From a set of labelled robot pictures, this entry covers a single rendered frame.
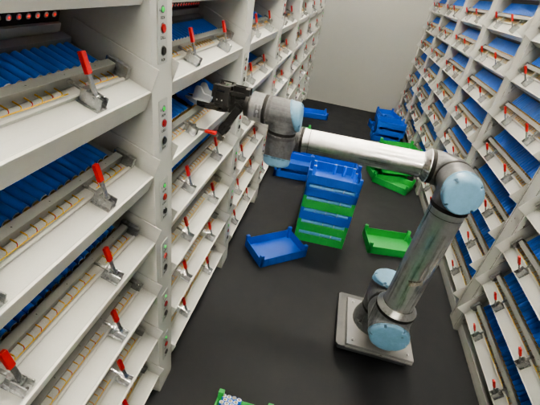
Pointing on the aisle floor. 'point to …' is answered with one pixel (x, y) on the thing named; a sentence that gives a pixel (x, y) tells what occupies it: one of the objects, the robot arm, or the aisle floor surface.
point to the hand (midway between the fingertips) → (190, 98)
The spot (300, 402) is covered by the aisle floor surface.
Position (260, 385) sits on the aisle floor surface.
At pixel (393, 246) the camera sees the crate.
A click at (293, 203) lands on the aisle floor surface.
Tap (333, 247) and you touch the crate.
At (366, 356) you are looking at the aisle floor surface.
